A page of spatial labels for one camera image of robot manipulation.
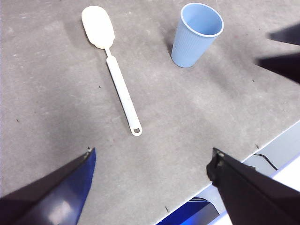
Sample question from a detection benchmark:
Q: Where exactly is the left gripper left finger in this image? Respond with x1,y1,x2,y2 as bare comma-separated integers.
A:
0,147,97,225

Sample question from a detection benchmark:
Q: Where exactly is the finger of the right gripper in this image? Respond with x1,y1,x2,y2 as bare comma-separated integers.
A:
268,22,300,45
255,53,300,84

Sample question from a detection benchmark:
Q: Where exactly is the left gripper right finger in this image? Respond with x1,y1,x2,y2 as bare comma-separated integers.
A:
206,147,300,225

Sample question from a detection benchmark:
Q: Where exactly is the blue ribbed plastic cup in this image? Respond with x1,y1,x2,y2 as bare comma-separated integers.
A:
171,2,225,68

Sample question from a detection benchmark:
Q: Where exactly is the grey handled sponge cup brush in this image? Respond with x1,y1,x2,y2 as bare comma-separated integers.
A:
81,5,143,136

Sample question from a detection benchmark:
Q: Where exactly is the thin black cable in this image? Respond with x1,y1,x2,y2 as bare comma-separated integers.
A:
254,153,279,171

